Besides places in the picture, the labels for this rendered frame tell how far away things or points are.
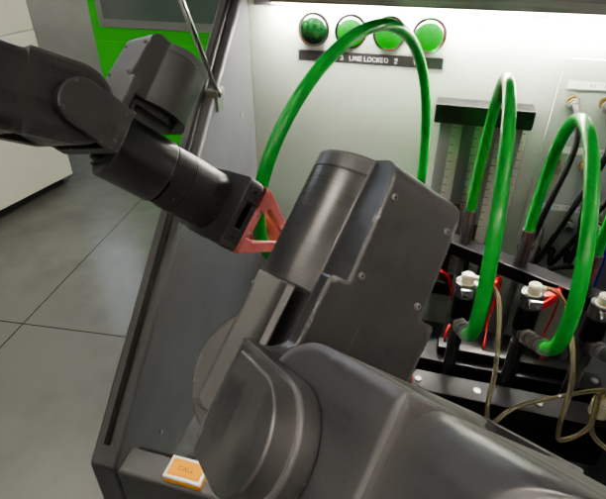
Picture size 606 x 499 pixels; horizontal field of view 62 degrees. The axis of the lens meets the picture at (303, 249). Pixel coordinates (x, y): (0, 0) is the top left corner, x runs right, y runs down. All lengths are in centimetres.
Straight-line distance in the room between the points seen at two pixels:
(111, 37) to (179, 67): 313
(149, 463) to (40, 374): 164
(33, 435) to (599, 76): 196
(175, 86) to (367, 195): 29
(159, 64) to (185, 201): 11
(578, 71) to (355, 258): 72
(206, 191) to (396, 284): 29
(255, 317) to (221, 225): 26
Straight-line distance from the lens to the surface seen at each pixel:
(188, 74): 47
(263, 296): 20
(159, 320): 72
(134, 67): 45
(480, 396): 76
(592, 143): 57
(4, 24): 349
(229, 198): 46
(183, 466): 70
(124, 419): 72
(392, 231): 18
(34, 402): 224
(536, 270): 81
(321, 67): 53
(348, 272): 18
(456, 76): 86
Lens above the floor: 153
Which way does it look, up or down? 33 degrees down
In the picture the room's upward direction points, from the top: straight up
